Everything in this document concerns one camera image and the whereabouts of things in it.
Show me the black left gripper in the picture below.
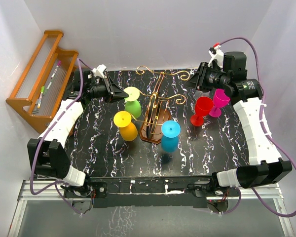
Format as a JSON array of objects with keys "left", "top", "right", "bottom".
[{"left": 87, "top": 76, "right": 129, "bottom": 104}]

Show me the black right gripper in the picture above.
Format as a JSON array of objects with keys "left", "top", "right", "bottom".
[{"left": 184, "top": 62, "right": 230, "bottom": 93}]

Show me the red wine glass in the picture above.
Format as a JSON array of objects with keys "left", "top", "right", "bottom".
[{"left": 190, "top": 96, "right": 214, "bottom": 126}]

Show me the magenta wine glass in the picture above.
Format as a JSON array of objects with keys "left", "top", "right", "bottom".
[{"left": 209, "top": 89, "right": 230, "bottom": 118}]

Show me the gold wire wine glass rack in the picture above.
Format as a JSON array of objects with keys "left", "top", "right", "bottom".
[{"left": 135, "top": 65, "right": 186, "bottom": 145}]

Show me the clear wine glass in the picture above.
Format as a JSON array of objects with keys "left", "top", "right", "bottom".
[{"left": 200, "top": 91, "right": 210, "bottom": 97}]

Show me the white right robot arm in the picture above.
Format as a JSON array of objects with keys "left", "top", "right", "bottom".
[{"left": 185, "top": 48, "right": 292, "bottom": 196}]

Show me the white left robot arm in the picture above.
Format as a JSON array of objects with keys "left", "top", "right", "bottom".
[{"left": 27, "top": 69, "right": 129, "bottom": 197}]

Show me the green wine glass cream base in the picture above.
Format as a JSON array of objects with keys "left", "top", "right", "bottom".
[{"left": 124, "top": 86, "right": 142, "bottom": 119}]

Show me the orange wine glass yellow base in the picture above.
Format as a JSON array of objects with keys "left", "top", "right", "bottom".
[{"left": 113, "top": 111, "right": 138, "bottom": 142}]

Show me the blue wine glass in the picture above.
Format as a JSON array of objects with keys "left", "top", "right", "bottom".
[{"left": 161, "top": 120, "right": 181, "bottom": 153}]

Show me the wooden tiered shelf rack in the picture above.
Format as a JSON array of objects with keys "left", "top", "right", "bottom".
[{"left": 6, "top": 30, "right": 78, "bottom": 133}]

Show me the purple capped marker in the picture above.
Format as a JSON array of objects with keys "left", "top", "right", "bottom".
[{"left": 51, "top": 61, "right": 62, "bottom": 80}]

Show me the green capped marker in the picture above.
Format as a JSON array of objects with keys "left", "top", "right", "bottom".
[{"left": 37, "top": 86, "right": 45, "bottom": 109}]

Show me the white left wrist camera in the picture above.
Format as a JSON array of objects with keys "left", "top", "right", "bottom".
[{"left": 88, "top": 64, "right": 107, "bottom": 79}]

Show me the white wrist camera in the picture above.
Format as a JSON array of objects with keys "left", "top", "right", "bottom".
[
  {"left": 208, "top": 42, "right": 224, "bottom": 69},
  {"left": 88, "top": 64, "right": 107, "bottom": 79}
]

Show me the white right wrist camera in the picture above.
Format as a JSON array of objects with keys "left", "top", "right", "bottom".
[{"left": 208, "top": 42, "right": 224, "bottom": 69}]

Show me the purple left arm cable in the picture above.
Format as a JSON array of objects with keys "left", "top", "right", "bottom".
[{"left": 29, "top": 58, "right": 92, "bottom": 216}]

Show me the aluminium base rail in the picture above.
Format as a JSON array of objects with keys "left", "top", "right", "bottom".
[{"left": 8, "top": 181, "right": 295, "bottom": 237}]

